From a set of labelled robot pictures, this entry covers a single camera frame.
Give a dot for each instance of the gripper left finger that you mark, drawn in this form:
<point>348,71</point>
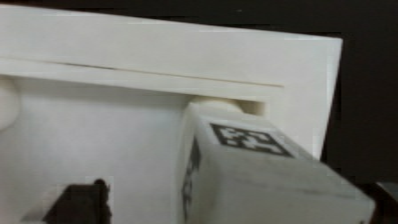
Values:
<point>74,205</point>

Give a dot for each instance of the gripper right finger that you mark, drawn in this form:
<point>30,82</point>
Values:
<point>383,192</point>

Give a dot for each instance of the white square table top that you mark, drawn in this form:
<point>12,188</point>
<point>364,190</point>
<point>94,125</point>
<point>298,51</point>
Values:
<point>85,132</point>

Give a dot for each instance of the white L-shaped obstacle fence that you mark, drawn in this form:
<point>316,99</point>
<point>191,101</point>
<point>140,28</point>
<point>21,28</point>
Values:
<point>262,66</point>

